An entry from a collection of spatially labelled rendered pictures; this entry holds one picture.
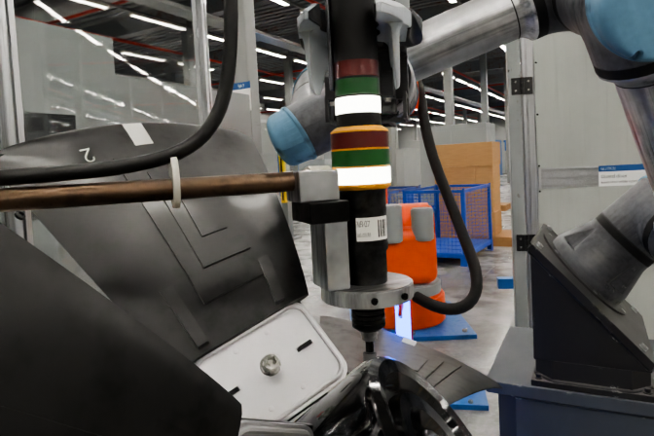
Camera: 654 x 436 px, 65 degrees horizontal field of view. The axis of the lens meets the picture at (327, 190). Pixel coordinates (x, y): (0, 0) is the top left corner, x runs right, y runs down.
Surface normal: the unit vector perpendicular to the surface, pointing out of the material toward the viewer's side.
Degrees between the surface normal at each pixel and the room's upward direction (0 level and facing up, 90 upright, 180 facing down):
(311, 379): 48
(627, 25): 108
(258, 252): 42
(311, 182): 90
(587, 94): 90
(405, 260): 90
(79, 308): 75
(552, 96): 90
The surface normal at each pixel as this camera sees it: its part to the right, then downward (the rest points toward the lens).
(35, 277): 0.79, -0.29
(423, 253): -0.02, 0.05
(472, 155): -0.51, 0.07
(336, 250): 0.39, 0.03
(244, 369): 0.08, -0.64
